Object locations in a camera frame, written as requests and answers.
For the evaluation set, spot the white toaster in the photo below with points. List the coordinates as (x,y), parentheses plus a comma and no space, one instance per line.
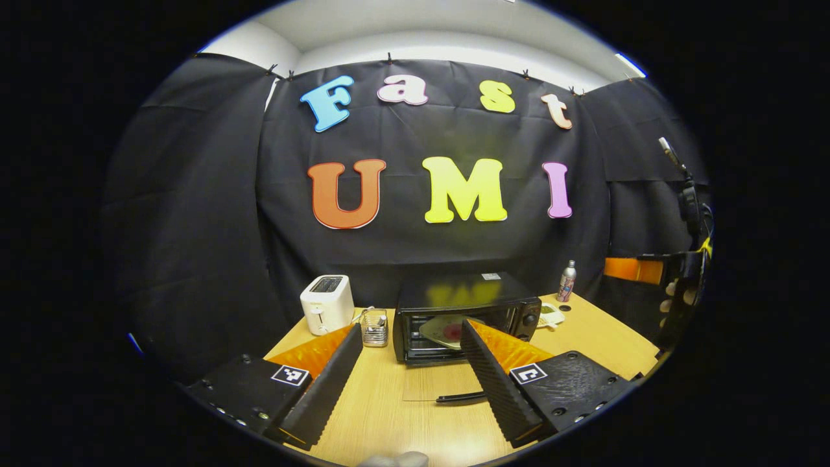
(327,305)

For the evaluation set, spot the small ceiling light panel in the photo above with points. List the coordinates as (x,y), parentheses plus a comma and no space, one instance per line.
(630,65)

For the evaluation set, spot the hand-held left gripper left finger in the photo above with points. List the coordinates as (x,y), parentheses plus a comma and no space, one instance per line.
(331,383)

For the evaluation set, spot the silver spray bottle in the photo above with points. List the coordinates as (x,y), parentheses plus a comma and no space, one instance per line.
(567,282)

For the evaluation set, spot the pale rectangular food tray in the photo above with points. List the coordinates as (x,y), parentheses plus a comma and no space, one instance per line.
(433,331)

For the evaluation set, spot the black electric oven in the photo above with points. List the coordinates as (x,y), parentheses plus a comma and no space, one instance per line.
(467,292)

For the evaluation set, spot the black backdrop cloth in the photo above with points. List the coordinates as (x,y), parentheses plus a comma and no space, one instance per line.
(402,246)

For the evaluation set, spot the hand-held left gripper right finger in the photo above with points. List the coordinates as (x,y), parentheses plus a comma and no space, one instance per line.
(493,386)

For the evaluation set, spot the row of black cloth clips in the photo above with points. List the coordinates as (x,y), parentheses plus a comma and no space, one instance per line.
(389,58)

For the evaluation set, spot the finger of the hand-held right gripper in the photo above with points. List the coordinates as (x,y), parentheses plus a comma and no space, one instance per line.
(632,270)

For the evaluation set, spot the clear utensil holder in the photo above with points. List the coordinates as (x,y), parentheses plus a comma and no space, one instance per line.
(375,327)

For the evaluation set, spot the white divided dish with beans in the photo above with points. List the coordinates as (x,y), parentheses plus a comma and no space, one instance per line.
(550,316)

